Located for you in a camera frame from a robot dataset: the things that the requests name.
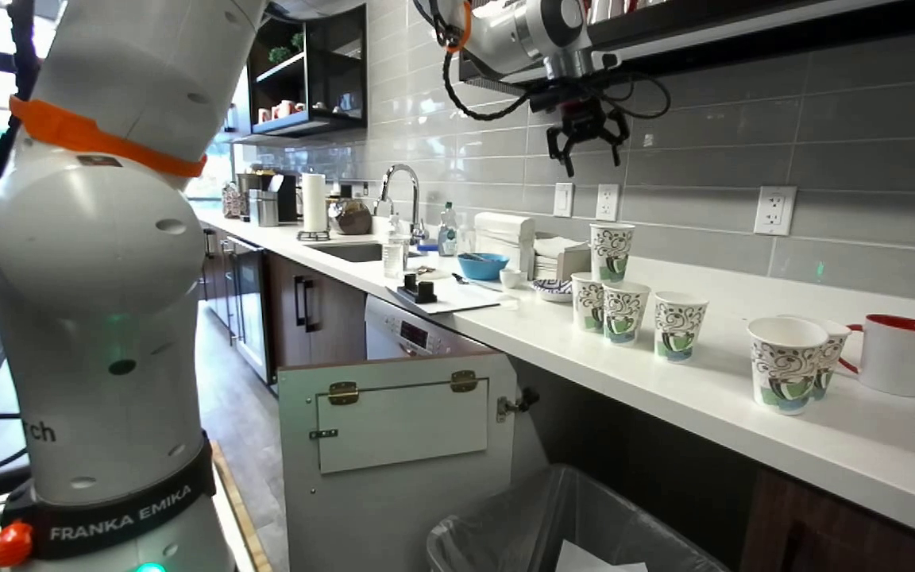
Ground open cabinet door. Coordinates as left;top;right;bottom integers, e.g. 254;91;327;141
275;349;546;572

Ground white mug red inside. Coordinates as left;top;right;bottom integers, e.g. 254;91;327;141
835;312;915;400

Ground black plastic holder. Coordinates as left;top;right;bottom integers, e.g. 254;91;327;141
397;265;440;306

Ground red white shelf mug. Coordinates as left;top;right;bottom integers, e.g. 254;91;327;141
586;0;630;25

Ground white cutting board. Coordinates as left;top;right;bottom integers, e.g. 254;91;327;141
383;277;506;318

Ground white square containers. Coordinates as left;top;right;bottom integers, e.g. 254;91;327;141
532;234;593;282

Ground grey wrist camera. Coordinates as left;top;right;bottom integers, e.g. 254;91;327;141
581;43;630;77

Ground small patterned bowl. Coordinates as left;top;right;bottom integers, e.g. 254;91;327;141
532;277;578;308

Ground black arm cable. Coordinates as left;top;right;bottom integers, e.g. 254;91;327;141
411;0;672;123

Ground clear water bottle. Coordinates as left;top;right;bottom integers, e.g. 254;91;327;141
380;208;411;282

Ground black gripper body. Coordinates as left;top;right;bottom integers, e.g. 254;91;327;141
550;81;630;137

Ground glass coffee pot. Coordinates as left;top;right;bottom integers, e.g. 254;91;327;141
327;180;379;238

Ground steel sink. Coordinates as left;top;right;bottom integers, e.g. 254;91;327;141
303;238;387;264

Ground steel dishwasher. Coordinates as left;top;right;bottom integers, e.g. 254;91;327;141
362;292;485;362

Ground black coffee machine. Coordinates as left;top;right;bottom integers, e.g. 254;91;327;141
231;168;300;227

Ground white paper towel roll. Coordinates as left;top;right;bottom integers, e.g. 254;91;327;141
298;168;332;241

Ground grey trash bin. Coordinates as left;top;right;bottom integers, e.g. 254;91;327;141
423;459;731;572

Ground black undercounter fridge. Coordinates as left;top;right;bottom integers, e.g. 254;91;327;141
199;230;275;385

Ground white wall switch plate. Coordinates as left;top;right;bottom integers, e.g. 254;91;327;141
550;177;578;218

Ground black wall shelf unit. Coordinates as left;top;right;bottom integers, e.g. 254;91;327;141
242;0;371;140

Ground blue bowl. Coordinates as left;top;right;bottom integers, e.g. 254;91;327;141
453;246;510;282

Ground long dark wall shelf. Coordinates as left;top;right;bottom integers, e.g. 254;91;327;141
453;0;915;86

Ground orange arm strap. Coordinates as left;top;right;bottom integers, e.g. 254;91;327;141
5;91;208;180
450;0;480;51

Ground white paper sheet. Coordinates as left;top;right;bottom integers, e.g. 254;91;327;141
550;538;651;572

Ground white wall outlet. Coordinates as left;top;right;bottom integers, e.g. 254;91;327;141
751;183;800;238
593;180;621;222

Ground dish soap bottle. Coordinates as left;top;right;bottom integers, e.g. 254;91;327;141
436;201;463;261

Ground chrome faucet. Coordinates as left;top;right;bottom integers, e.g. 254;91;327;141
373;157;424;245

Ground brown base cabinet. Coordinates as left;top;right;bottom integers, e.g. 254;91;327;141
738;463;915;572
262;249;371;376

